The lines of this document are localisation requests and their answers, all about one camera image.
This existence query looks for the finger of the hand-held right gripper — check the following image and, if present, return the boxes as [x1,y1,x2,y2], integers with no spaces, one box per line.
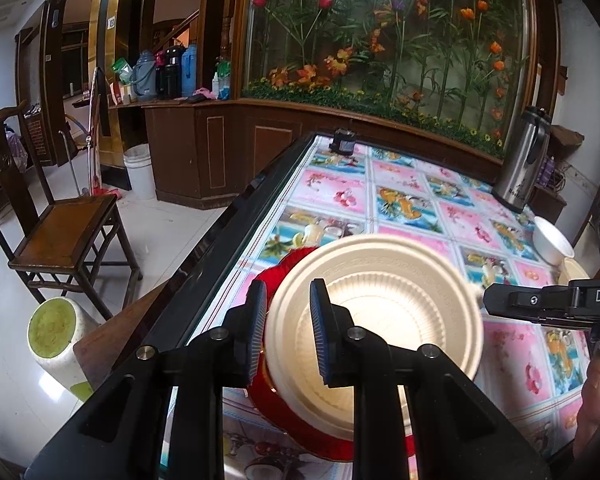
[484,283,572,322]

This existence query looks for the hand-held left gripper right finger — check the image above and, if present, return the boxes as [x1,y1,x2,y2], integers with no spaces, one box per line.
[307,277,553,480]

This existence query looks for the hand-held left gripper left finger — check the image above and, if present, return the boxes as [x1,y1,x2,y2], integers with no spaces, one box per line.
[30,280,270,480]

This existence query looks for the beige plastic bowl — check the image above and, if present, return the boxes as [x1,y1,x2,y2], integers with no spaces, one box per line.
[560,257,592,284]
[262,234,485,443]

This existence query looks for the small white bowl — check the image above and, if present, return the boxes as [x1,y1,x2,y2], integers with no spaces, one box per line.
[532,216,576,266]

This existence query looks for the person's right hand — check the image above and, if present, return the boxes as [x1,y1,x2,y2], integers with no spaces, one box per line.
[572,357,600,456]

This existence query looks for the black framed table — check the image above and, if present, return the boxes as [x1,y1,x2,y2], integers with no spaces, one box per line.
[30,130,600,480]

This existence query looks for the small wooden side table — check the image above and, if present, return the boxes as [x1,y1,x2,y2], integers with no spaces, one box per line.
[527,185,568,226]

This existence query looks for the purple bottles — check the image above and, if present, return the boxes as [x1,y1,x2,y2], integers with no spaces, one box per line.
[537,157,556,188]

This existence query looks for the steel thermos jug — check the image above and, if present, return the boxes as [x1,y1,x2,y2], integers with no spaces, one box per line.
[491,105,552,213]

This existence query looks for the brown wooden stool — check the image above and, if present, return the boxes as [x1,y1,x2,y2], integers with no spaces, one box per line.
[72,280,171,392]

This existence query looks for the cardboard box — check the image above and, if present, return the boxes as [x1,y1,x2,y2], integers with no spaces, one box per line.
[550,125,586,149]

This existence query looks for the brown wooden cabinet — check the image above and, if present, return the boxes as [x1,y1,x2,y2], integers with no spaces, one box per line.
[107,95,521,211]

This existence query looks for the small black device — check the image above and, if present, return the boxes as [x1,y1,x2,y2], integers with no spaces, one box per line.
[328,129,357,156]

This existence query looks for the white plastic bucket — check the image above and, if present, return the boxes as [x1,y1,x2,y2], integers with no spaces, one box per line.
[123,144,157,201]

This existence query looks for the white roll green end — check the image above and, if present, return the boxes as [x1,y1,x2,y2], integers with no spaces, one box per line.
[27,297,101,403]

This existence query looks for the dark wooden chair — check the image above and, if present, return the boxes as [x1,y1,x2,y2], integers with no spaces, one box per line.
[0,102,143,321]

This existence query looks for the green plastic bottle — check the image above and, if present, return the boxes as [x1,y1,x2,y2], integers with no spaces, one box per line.
[216,55,232,101]

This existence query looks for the black thermos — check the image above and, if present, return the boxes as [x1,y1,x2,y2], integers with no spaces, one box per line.
[155,46,185,100]

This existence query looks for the grey blue thermos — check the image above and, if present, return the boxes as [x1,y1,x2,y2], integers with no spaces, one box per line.
[131,50,158,101]

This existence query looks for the artificial flower display case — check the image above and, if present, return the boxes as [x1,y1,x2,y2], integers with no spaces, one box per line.
[240,0,537,161]

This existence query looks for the long handled broom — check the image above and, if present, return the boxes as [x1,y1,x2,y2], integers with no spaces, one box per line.
[82,66,126,202]

